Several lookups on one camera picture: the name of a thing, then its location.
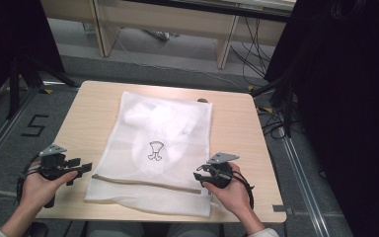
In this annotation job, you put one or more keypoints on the white mesh laundry bag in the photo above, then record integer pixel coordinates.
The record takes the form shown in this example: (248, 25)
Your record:
(138, 194)

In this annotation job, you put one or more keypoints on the power strip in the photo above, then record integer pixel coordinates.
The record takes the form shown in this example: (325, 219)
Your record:
(160, 35)

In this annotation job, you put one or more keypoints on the grey tape strip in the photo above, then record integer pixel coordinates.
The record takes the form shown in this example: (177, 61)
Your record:
(280, 208)

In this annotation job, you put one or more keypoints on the person's left hand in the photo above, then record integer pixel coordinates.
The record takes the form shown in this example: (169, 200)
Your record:
(37, 191)

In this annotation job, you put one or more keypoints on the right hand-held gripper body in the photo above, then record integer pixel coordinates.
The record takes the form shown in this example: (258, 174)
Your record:
(220, 174)

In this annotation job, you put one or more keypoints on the white garment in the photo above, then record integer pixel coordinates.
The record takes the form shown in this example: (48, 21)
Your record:
(164, 121)

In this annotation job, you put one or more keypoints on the black curtain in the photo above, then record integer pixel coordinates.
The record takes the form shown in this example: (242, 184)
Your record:
(348, 115)
(10, 33)

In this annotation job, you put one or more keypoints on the small brown round object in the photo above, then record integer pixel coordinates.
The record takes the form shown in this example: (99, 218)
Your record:
(202, 100)

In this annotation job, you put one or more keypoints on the aluminium floor rail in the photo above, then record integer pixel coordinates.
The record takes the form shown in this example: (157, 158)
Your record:
(3, 135)
(304, 187)

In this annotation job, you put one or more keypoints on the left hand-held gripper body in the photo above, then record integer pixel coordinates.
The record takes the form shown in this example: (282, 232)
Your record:
(51, 164)

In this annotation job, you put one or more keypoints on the light wooden desk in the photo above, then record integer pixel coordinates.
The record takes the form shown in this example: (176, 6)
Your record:
(164, 19)

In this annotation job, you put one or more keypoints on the black metal stand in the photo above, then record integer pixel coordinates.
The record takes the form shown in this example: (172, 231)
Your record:
(288, 108)
(13, 89)

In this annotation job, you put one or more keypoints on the person's right hand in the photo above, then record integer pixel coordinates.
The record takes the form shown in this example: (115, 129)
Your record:
(233, 196)

